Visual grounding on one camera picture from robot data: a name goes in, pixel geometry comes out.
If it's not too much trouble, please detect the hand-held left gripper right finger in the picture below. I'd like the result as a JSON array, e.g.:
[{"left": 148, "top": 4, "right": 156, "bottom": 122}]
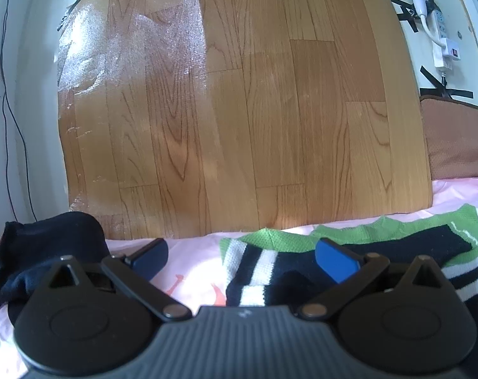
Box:
[{"left": 295, "top": 238, "right": 457, "bottom": 322}]

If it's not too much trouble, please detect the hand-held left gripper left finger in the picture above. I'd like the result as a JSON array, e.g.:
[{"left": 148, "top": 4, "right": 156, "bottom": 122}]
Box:
[{"left": 45, "top": 238, "right": 193, "bottom": 322}]

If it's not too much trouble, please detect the navy green striped knit sweater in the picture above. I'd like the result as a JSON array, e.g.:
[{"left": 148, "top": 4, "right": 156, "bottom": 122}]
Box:
[{"left": 219, "top": 203, "right": 478, "bottom": 313}]

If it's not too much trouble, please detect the pink printed bedsheet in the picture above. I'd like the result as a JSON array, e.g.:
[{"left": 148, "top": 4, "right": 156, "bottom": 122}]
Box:
[{"left": 0, "top": 176, "right": 478, "bottom": 379}]

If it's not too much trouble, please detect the folded dark navy garment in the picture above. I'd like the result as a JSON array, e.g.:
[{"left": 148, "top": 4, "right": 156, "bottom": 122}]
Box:
[{"left": 0, "top": 211, "right": 112, "bottom": 313}]

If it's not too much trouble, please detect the brown mesh cushion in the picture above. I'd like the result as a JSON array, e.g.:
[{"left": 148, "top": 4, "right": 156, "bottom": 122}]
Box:
[{"left": 418, "top": 95, "right": 478, "bottom": 182}]

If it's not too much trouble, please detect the wood-pattern vinyl sheet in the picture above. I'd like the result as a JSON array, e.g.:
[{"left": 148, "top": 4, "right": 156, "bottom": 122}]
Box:
[{"left": 55, "top": 0, "right": 435, "bottom": 241}]

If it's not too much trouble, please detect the black tape cross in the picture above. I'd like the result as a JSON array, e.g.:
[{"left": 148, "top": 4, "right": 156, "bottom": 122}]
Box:
[
  {"left": 420, "top": 65, "right": 475, "bottom": 100},
  {"left": 389, "top": 0, "right": 439, "bottom": 33}
]

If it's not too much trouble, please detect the white power strip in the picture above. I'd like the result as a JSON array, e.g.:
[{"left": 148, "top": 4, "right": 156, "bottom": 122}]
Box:
[{"left": 432, "top": 8, "right": 456, "bottom": 72}]

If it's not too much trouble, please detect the white plug adapter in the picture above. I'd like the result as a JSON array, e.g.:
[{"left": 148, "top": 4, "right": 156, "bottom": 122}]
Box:
[{"left": 440, "top": 37, "right": 463, "bottom": 62}]

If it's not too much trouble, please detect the black tape strip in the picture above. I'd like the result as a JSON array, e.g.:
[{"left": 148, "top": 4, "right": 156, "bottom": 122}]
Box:
[{"left": 57, "top": 0, "right": 86, "bottom": 33}]

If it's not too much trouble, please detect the black cable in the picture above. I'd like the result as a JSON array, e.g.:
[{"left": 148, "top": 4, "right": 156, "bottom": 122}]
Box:
[{"left": 0, "top": 0, "right": 38, "bottom": 222}]

